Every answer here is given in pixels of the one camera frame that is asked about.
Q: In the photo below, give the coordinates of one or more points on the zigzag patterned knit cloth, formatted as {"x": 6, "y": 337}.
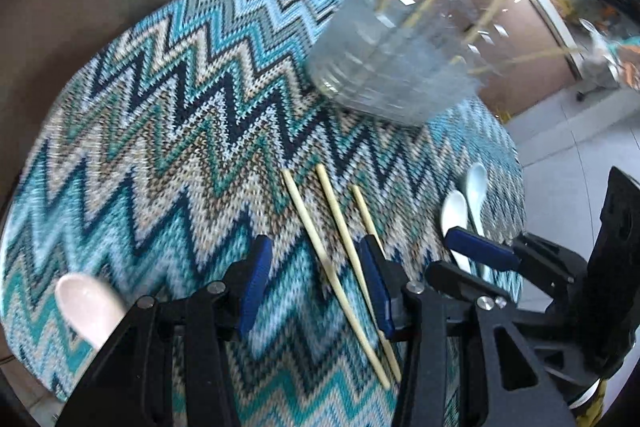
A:
{"x": 175, "y": 132}

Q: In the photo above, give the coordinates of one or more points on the white plastic bag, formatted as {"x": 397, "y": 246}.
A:
{"x": 600, "y": 62}

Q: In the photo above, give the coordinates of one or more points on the white ceramic spoon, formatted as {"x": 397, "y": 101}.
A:
{"x": 452, "y": 214}

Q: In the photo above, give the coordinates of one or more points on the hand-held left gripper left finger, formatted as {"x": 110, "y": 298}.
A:
{"x": 255, "y": 287}

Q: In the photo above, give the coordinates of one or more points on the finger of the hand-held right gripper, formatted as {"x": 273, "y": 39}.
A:
{"x": 457, "y": 279}
{"x": 480, "y": 248}

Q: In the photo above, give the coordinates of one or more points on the light blue ceramic spoon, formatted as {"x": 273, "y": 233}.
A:
{"x": 475, "y": 184}

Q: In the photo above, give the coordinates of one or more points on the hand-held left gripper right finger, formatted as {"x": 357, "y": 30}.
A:
{"x": 377, "y": 292}

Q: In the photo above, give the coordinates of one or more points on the patterned hanging cloth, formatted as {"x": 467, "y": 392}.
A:
{"x": 630, "y": 57}

